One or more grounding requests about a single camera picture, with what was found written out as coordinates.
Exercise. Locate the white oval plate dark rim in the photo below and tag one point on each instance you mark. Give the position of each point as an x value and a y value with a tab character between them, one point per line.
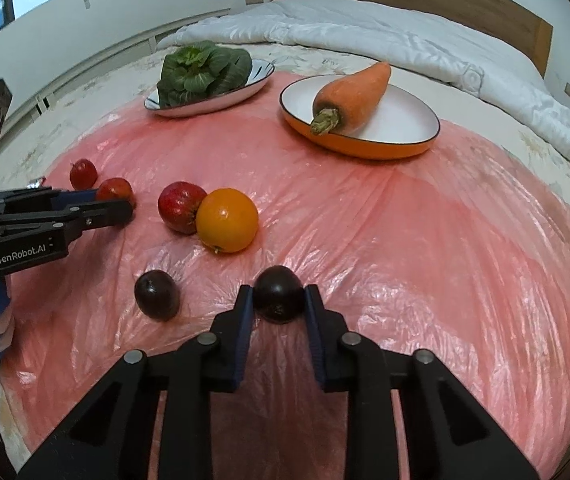
261	72

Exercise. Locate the orange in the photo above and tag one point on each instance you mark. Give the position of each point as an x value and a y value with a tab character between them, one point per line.
227	220

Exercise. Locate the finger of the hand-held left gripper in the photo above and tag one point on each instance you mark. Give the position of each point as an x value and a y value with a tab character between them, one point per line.
105	212
72	198

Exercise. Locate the carrot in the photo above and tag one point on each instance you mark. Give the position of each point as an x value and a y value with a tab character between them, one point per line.
355	95

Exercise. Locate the dark purple plum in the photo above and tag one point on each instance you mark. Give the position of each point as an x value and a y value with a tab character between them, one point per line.
157	295
280	292

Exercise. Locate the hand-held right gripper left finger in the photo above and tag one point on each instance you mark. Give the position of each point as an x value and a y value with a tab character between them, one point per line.
242	330

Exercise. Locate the red apple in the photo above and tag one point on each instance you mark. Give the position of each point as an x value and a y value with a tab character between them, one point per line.
83	172
177	205
115	187

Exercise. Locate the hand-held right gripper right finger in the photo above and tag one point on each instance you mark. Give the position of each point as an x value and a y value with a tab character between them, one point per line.
315	330

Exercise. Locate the pink plastic sheet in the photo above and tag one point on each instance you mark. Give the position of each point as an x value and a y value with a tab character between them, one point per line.
415	260

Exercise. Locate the bok choy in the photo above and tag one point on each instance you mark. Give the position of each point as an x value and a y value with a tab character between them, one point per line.
200	72

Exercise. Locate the orange plate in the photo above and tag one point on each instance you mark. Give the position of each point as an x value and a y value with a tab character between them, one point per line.
405	120

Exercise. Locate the white duvet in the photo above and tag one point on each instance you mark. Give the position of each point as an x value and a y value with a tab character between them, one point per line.
365	35

